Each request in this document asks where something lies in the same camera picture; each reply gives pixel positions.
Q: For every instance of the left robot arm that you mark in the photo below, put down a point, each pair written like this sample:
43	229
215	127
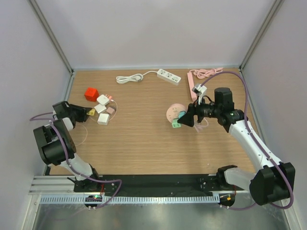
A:
56	147

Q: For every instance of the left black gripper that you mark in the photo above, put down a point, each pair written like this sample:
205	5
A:
82	111

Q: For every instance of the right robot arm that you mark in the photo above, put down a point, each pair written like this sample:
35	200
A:
274	180

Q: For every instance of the slotted cable duct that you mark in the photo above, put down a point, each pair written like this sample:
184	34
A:
119	200

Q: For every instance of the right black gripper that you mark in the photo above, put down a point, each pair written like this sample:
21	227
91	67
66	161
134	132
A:
188	119

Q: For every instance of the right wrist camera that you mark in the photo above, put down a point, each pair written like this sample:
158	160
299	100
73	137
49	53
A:
200	90

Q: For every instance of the white plug adapter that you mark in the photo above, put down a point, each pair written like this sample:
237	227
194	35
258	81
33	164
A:
103	119

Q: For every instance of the yellow plug adapter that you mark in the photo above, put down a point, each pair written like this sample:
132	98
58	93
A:
91	112

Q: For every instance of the pink power strip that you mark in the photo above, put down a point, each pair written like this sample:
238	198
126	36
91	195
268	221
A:
200	74

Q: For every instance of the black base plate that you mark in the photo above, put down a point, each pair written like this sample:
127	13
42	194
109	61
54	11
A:
168	185

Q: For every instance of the red cube adapter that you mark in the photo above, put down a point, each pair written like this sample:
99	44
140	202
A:
91	94

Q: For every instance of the white power strip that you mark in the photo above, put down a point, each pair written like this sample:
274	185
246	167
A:
161	73

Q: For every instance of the white square charger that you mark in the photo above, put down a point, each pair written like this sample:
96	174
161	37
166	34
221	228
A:
100	108

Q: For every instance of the mauve dual usb charger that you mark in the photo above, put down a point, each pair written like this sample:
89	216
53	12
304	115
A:
110	110

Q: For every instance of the green plug adapter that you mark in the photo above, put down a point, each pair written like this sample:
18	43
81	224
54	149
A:
175	123

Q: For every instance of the teal plug adapter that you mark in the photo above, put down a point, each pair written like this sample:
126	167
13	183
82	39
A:
181	113

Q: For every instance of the round pink socket base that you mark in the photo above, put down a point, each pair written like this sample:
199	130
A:
174	110

